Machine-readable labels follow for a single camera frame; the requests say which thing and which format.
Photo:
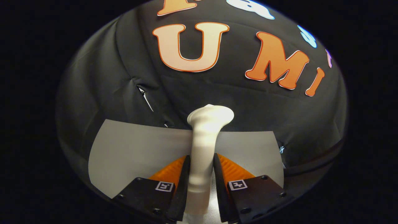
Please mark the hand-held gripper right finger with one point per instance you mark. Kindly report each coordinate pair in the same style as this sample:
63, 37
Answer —
221, 193

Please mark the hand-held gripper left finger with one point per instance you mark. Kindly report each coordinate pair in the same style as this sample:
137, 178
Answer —
182, 193

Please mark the white garment steamer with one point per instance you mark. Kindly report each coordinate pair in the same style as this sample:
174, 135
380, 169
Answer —
203, 149

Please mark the grey drawer cabinet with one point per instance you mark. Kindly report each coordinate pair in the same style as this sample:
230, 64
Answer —
133, 152

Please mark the small blue clip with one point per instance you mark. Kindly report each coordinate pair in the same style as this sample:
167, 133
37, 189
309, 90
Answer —
281, 149

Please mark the black backdrop cloth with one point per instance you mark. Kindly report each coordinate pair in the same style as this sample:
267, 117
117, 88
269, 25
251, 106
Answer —
248, 102

